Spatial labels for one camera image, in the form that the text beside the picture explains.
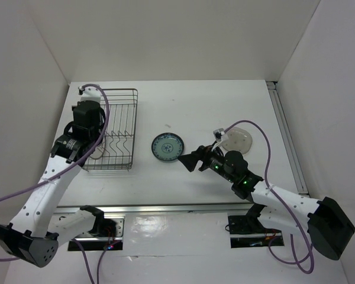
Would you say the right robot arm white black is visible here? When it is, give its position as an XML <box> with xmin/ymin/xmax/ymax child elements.
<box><xmin>178</xmin><ymin>146</ymin><xmax>355</xmax><ymax>260</ymax></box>

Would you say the aluminium rail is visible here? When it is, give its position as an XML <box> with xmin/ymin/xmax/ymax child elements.
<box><xmin>54</xmin><ymin>201</ymin><xmax>310</xmax><ymax>214</ymax></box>
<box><xmin>266</xmin><ymin>81</ymin><xmax>309</xmax><ymax>196</ymax></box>

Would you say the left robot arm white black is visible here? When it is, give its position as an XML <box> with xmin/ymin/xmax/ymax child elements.
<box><xmin>0</xmin><ymin>100</ymin><xmax>105</xmax><ymax>267</ymax></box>

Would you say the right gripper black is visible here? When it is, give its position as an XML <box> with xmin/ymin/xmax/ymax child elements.
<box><xmin>177</xmin><ymin>141</ymin><xmax>235</xmax><ymax>183</ymax></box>

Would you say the orange sunburst plate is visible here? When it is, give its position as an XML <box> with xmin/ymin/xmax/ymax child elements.
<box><xmin>90</xmin><ymin>138</ymin><xmax>106</xmax><ymax>160</ymax></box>

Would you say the aluminium rail front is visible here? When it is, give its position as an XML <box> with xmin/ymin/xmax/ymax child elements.
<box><xmin>54</xmin><ymin>201</ymin><xmax>310</xmax><ymax>214</ymax></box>

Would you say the aluminium rail right side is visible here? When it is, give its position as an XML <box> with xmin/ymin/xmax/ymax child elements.
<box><xmin>266</xmin><ymin>81</ymin><xmax>309</xmax><ymax>196</ymax></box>

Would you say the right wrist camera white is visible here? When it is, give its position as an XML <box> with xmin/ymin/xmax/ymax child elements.
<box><xmin>212</xmin><ymin>128</ymin><xmax>229</xmax><ymax>151</ymax></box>

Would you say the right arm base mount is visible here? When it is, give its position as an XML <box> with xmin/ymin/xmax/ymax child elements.
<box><xmin>225</xmin><ymin>215</ymin><xmax>284</xmax><ymax>249</ymax></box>

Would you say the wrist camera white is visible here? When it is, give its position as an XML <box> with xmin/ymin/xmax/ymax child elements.
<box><xmin>212</xmin><ymin>128</ymin><xmax>229</xmax><ymax>151</ymax></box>
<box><xmin>78</xmin><ymin>85</ymin><xmax>101</xmax><ymax>103</ymax></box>

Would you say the clear glass plate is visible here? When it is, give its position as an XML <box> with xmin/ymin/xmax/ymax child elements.
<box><xmin>222</xmin><ymin>127</ymin><xmax>253</xmax><ymax>154</ymax></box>

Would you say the wire dish rack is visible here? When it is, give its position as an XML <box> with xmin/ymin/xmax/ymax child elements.
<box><xmin>84</xmin><ymin>88</ymin><xmax>138</xmax><ymax>172</ymax></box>

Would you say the blue patterned plate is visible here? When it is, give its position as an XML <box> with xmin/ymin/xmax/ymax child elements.
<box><xmin>151</xmin><ymin>133</ymin><xmax>185</xmax><ymax>163</ymax></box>

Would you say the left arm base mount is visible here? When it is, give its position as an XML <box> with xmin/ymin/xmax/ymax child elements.
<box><xmin>75</xmin><ymin>215</ymin><xmax>125</xmax><ymax>252</ymax></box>

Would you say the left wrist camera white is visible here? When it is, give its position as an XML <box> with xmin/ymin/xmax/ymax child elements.
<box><xmin>78</xmin><ymin>85</ymin><xmax>101</xmax><ymax>103</ymax></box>

